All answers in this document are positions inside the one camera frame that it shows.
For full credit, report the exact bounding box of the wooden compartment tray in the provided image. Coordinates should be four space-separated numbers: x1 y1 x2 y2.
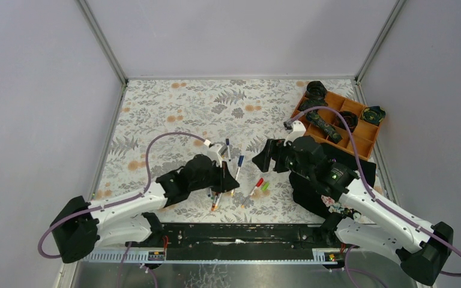
288 91 383 161

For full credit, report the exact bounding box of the dark rolled flower in tray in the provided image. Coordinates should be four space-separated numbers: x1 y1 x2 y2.
334 111 358 133

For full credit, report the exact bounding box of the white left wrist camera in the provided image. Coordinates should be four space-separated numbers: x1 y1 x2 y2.
203 139 227 167

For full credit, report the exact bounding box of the white slotted cable duct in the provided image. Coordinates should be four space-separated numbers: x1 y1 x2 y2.
82 247 339 265

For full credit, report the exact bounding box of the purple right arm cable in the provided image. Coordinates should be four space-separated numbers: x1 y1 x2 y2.
284 106 461 288

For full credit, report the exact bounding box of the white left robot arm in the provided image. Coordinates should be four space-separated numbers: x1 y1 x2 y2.
50 154 240 263

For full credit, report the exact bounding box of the dark rolled fabric flower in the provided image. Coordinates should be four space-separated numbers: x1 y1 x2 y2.
305 81 328 100

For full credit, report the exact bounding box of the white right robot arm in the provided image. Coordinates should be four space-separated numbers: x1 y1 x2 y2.
252 136 454 286

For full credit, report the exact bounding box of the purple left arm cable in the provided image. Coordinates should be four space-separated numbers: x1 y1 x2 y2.
37 131 211 288

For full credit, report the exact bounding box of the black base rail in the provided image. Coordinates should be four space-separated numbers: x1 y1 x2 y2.
130 222 343 257

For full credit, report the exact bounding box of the green pen cap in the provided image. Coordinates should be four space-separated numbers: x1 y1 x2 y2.
261 182 270 191

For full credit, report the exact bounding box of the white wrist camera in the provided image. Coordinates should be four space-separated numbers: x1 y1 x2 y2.
203 139 227 167
283 120 306 143

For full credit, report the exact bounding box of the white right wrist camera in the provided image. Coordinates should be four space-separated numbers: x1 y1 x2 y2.
283 120 306 143

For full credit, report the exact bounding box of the clear pen orange end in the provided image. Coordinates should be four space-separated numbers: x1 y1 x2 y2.
211 193 220 211

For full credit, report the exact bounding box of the dark green rolled flower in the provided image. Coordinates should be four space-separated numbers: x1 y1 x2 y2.
360 106 387 127

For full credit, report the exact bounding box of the black floral cloth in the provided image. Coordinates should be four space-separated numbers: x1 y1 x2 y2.
289 143 358 219

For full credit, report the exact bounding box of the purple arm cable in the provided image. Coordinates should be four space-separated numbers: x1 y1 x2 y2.
284 106 461 288
37 131 211 288

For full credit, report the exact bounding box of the white pen blue end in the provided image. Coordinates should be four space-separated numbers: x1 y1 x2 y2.
234 155 244 181

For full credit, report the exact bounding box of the floral patterned table mat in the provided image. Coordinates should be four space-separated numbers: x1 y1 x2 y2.
92 80 322 224

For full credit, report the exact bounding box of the dark patterned fabric roll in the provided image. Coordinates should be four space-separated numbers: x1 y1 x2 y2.
298 98 342 143

